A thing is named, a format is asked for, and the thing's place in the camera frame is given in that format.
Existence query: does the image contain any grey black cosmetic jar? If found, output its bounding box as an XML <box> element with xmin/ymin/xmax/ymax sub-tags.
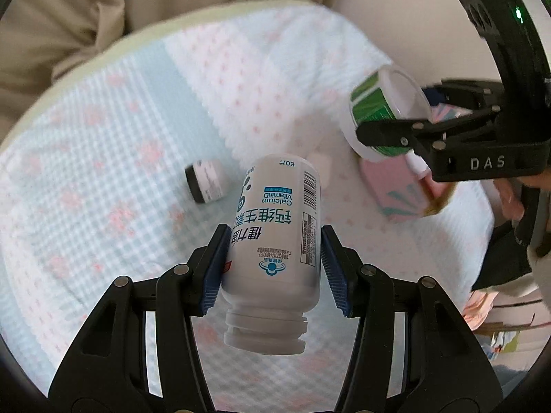
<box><xmin>185</xmin><ymin>159</ymin><xmax>230</xmax><ymax>204</ymax></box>

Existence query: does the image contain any cardboard box with pink flaps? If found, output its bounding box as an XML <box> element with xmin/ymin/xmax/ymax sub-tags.
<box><xmin>357</xmin><ymin>106</ymin><xmax>457</xmax><ymax>222</ymax></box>

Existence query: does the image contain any beige sofa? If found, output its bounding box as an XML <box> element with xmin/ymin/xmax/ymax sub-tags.
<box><xmin>331</xmin><ymin>0</ymin><xmax>551</xmax><ymax>242</ymax></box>

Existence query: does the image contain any green jar white lid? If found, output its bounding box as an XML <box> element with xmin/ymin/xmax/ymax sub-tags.
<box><xmin>339</xmin><ymin>65</ymin><xmax>432</xmax><ymax>163</ymax></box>

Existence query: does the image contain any person's right hand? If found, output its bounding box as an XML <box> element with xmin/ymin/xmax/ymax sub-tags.
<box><xmin>493</xmin><ymin>171</ymin><xmax>550</xmax><ymax>221</ymax></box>

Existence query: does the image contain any white vitamin bottle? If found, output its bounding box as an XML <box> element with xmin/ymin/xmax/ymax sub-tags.
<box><xmin>221</xmin><ymin>154</ymin><xmax>320</xmax><ymax>355</ymax></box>

